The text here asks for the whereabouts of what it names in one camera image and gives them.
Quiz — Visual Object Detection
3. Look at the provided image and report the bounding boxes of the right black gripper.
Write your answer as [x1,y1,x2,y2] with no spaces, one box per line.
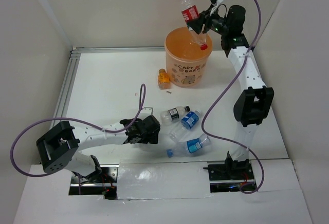
[186,4,229,35]

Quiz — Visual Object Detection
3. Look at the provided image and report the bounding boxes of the red label cola bottle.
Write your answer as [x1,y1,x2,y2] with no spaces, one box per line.
[181,0,208,50]

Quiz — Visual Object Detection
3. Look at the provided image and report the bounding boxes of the blue label bottle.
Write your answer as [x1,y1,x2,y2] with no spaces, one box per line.
[166,134,211,158]
[169,110,202,142]

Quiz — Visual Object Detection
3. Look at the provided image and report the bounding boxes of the small orange juice bottle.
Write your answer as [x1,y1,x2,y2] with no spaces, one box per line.
[158,68,171,89]

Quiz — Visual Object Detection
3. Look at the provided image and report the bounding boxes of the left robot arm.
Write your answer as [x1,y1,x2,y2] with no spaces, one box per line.
[36,115,160,182]

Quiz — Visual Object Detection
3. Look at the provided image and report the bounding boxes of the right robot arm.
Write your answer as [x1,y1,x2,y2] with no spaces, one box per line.
[187,5,274,179]

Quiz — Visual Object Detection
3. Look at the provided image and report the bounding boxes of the orange plastic capybara bin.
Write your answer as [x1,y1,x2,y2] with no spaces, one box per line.
[164,27,212,88]

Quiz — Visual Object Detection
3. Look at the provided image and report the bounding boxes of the black label bottle lying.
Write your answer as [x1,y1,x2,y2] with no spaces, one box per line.
[160,106,190,125]

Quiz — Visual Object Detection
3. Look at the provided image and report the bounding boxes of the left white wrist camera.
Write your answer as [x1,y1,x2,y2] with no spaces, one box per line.
[138,107,154,119]

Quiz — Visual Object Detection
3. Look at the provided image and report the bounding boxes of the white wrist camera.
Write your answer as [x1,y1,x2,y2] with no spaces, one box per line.
[210,0,224,15]
[138,107,154,119]

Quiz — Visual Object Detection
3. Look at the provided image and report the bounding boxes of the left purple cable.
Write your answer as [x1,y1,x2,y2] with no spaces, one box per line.
[11,83,147,196]

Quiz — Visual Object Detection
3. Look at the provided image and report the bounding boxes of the purple cable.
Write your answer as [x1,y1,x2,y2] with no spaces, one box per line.
[200,0,265,194]
[11,83,147,196]

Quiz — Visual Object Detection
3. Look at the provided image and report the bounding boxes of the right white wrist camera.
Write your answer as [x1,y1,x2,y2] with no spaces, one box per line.
[210,0,224,15]

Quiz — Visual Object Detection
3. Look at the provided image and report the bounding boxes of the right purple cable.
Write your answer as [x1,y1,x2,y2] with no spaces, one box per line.
[200,0,265,194]

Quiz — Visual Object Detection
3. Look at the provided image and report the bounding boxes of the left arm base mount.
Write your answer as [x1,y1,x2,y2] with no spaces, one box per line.
[68,164,119,200]

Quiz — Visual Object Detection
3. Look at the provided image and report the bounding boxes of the aluminium frame rail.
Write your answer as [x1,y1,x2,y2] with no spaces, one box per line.
[53,46,165,117]

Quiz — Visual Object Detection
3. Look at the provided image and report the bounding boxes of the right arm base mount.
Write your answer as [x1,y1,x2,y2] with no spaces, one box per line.
[203,152,257,193]

